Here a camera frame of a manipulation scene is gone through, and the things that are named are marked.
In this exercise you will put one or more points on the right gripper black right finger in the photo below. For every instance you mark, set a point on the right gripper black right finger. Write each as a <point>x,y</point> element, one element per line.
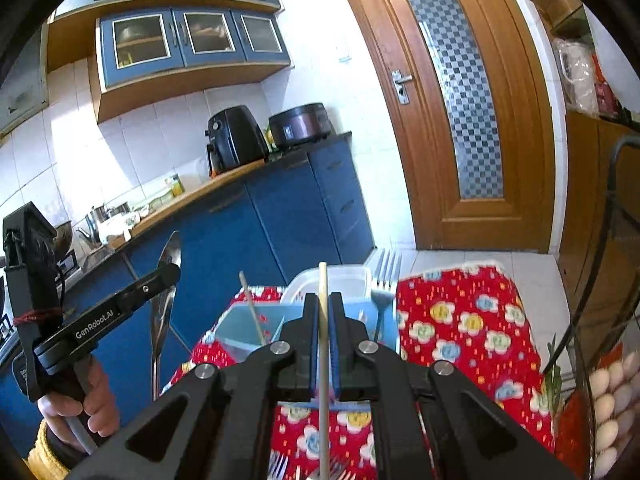
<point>429,422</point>

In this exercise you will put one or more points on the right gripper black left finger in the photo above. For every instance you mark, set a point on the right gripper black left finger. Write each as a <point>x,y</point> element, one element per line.
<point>216,422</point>

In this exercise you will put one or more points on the silver metal spoon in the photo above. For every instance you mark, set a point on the silver metal spoon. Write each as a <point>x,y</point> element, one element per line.
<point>161,306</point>

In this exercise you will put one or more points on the beige chopstick long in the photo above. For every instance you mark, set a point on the beige chopstick long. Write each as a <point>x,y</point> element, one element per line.
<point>323,383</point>

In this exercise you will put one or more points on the silver fork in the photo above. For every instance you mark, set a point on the silver fork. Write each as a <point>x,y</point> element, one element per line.
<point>278,463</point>
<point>384,284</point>
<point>338,470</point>

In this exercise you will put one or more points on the yellow sleeve forearm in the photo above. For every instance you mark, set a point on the yellow sleeve forearm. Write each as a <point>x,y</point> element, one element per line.
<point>50,458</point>

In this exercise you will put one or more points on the blue kitchen base cabinets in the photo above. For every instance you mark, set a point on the blue kitchen base cabinets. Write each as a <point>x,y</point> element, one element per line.
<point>268,226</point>

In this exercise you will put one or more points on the person's left hand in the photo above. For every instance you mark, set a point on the person's left hand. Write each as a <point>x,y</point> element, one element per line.
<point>99,405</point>

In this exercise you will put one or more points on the light blue utensil box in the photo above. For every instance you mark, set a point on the light blue utensil box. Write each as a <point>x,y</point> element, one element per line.
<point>239,332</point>

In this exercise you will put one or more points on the red smiley flower tablecloth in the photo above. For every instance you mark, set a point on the red smiley flower tablecloth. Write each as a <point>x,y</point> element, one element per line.
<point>471,316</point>

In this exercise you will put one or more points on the beige chopstick left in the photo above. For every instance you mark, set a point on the beige chopstick left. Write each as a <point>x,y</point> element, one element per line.
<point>251,307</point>

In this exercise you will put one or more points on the tray of eggs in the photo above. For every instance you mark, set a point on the tray of eggs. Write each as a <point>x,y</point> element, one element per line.
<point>615,395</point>

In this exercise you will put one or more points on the wooden shelf unit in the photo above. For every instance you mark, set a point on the wooden shelf unit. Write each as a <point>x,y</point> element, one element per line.
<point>592,122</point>

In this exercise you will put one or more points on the black air fryer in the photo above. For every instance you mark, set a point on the black air fryer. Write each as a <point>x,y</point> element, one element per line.
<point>234,140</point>

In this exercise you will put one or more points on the dark rice cooker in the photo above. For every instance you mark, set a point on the dark rice cooker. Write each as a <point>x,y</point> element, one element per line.
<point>299,125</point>

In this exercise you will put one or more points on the white plastic bag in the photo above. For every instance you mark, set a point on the white plastic bag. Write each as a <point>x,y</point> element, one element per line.
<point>578,75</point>

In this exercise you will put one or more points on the wooden door with glass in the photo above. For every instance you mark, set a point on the wooden door with glass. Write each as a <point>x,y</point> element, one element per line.
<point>470,111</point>

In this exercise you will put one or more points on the black wire rack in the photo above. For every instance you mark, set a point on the black wire rack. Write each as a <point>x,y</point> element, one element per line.
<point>571,340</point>

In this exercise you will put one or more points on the blue wall cabinet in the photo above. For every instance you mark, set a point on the blue wall cabinet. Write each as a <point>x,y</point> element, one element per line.
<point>143,51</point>

